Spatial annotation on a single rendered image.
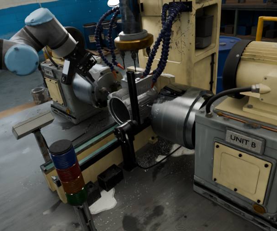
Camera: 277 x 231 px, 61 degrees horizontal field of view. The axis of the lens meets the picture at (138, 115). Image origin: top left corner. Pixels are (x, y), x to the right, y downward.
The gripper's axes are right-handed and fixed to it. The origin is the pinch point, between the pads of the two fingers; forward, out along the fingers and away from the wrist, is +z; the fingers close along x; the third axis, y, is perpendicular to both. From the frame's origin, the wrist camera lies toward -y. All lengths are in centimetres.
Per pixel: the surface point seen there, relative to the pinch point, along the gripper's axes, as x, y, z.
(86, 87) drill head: 18.5, 2.1, 9.8
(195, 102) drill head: -43.9, 10.3, 8.7
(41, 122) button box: 11.3, -26.0, -2.4
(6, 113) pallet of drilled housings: 258, -42, 92
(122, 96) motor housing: -8.5, 3.8, 9.9
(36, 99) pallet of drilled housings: 243, -2, 106
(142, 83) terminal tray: -10.8, 15.1, 13.5
